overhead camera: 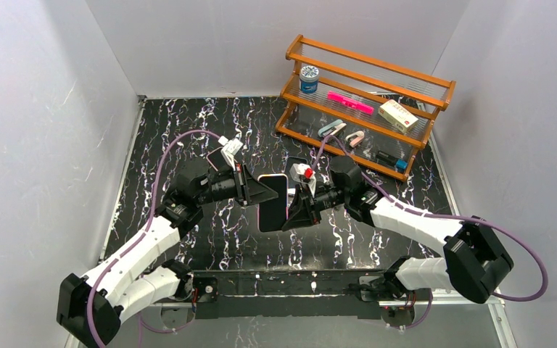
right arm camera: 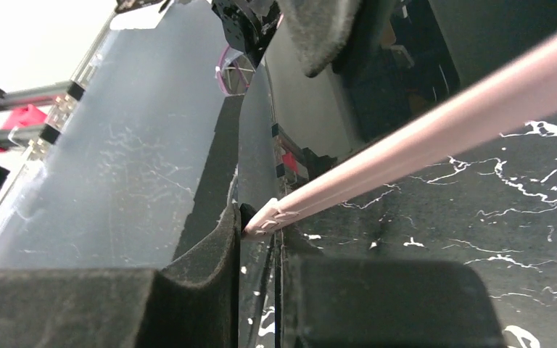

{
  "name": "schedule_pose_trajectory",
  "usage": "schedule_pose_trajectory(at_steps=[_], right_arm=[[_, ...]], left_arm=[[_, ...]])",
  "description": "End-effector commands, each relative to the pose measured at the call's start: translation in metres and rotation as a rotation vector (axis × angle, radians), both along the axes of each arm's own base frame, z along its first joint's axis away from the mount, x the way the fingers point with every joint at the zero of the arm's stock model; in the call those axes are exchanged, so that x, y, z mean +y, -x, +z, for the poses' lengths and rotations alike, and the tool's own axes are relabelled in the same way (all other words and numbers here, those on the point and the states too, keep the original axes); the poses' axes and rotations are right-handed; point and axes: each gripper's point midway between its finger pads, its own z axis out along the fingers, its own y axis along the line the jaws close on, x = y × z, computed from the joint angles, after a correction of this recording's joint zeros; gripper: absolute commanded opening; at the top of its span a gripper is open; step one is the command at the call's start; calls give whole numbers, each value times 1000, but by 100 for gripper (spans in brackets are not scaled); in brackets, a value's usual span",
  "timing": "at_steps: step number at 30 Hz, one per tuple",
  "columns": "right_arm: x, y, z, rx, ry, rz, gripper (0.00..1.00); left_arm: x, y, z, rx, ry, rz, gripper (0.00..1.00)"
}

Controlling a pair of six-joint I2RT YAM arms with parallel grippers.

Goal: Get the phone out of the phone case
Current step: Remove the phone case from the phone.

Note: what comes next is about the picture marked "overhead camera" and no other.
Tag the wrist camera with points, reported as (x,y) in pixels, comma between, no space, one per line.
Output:
(309,181)
(229,149)

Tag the pink stapler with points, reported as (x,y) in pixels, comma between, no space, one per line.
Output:
(354,139)

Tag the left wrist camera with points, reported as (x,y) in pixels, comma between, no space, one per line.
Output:
(229,149)

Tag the pink highlighter pen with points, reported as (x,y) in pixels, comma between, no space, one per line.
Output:
(350,103)

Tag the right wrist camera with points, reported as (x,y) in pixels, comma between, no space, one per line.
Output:
(309,181)

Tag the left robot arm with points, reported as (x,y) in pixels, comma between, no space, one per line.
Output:
(93,306)

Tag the orange wooden shelf rack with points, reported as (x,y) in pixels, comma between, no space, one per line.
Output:
(371,81)

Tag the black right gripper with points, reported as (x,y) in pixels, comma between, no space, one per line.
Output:
(307,206)

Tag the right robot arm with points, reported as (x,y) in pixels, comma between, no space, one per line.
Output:
(470,258)

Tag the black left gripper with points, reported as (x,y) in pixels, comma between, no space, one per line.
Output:
(244,185)

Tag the white red carton box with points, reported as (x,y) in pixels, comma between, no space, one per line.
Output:
(398,116)

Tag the teal and white stapler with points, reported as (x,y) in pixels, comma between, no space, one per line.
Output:
(332,128)

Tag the blue lidded jar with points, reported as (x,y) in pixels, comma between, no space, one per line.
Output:
(309,76)

